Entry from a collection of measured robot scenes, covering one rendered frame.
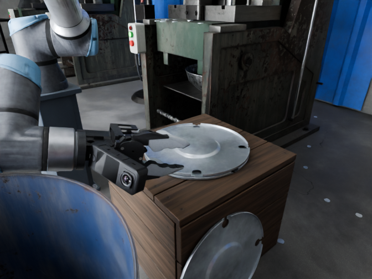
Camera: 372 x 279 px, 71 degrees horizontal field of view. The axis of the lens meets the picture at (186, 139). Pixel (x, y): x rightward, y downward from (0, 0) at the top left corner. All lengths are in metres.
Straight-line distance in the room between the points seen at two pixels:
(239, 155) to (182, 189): 0.19
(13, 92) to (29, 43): 0.50
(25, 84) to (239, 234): 0.56
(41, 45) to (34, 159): 0.56
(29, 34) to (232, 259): 0.86
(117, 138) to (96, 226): 0.15
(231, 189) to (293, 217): 0.54
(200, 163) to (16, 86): 0.41
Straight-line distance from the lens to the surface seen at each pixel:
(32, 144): 0.46
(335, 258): 1.02
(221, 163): 0.66
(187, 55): 1.21
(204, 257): 0.64
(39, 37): 0.97
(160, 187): 0.60
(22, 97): 0.50
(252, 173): 0.66
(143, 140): 0.48
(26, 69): 0.52
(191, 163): 0.66
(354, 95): 2.29
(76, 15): 0.88
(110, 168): 0.45
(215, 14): 1.20
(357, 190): 1.36
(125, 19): 2.78
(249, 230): 0.73
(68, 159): 0.47
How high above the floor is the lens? 0.72
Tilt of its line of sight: 28 degrees down
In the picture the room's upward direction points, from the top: straight up
